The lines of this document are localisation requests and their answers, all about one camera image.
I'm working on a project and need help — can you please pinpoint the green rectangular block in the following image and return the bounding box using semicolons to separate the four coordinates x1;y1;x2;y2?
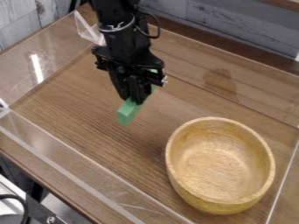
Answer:
116;68;160;127

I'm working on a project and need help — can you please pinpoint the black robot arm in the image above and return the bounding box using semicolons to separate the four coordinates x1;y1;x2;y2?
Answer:
88;0;166;105

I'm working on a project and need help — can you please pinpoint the clear acrylic corner bracket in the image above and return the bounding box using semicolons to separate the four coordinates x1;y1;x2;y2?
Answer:
74;10;107;46

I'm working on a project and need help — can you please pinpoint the black cable bottom left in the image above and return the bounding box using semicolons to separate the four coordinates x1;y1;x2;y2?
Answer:
0;193;32;224

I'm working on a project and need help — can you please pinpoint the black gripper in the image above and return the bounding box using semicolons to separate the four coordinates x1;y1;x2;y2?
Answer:
92;17;167;105

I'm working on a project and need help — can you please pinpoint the clear acrylic tray wall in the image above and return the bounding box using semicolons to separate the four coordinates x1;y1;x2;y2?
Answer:
0;105;192;224

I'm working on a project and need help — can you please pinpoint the brown wooden bowl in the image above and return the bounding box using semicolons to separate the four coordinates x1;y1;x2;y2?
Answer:
164;116;276;215

